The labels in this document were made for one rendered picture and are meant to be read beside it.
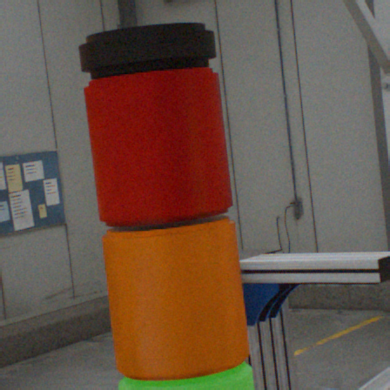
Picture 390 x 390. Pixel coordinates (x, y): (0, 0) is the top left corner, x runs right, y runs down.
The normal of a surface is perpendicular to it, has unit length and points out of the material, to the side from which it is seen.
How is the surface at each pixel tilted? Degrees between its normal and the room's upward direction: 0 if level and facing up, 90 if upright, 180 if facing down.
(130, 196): 90
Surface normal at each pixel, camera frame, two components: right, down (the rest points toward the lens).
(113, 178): -0.69, 0.11
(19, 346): 0.82, -0.07
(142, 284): -0.49, 0.10
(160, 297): -0.25, 0.08
